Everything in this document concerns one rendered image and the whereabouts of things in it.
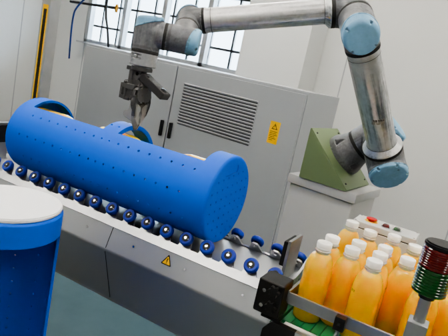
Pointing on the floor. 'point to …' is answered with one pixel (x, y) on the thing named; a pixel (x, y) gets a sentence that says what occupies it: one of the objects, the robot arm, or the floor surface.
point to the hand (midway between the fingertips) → (137, 126)
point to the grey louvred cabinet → (216, 124)
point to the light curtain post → (45, 49)
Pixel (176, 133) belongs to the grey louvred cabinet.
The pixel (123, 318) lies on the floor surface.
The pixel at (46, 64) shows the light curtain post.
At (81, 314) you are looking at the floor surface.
